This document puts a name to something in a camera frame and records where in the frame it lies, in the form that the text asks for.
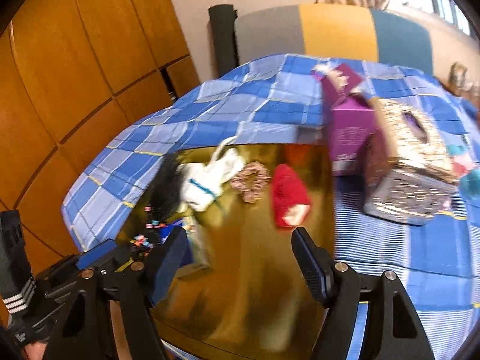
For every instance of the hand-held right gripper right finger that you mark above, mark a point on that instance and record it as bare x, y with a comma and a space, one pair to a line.
311, 266

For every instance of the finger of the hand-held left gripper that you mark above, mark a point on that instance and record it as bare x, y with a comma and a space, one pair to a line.
93, 254

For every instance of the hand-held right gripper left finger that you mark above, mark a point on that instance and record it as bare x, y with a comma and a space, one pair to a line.
168, 262

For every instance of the blue packet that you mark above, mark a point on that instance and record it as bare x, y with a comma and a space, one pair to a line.
170, 229

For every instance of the gold tin tray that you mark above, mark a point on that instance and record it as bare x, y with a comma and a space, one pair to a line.
255, 270

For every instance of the red fuzzy sock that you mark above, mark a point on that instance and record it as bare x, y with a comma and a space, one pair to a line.
288, 198

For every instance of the black hair piece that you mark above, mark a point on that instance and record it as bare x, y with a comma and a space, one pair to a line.
168, 183

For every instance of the white knit sock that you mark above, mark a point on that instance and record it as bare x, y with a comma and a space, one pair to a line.
210, 180

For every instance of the brown pink scrunchie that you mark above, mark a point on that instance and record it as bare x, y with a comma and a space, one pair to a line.
251, 180

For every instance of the person's left forearm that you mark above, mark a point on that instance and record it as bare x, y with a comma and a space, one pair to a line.
13, 255

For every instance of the person's left hand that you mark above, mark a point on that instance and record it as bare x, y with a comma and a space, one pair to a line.
35, 349

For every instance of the ornate silver tissue box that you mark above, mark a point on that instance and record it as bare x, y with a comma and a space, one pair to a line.
412, 165

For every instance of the purple carton box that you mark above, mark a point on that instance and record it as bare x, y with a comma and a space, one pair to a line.
348, 127

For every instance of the blue plaid bedsheet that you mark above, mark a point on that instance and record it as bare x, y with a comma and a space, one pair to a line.
262, 93

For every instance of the teal pink fuzzy sock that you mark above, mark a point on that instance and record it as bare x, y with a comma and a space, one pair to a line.
460, 155

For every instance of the wooden wardrobe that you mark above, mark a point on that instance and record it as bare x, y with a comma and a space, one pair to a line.
75, 63

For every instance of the black rolled mat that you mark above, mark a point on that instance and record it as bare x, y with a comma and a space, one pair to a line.
223, 37

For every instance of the grey yellow blue headboard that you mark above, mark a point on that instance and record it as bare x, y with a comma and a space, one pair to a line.
337, 33

